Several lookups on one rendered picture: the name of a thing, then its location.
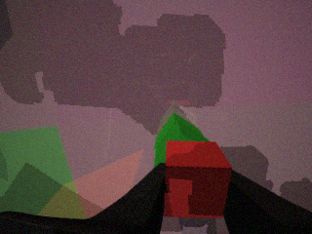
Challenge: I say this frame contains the red block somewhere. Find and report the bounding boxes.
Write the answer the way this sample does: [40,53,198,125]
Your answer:
[164,140,231,218]

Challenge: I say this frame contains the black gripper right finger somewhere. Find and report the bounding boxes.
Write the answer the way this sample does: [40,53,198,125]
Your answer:
[223,169,312,234]

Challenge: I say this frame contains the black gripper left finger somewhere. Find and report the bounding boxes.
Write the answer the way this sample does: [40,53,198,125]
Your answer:
[0,164,167,234]

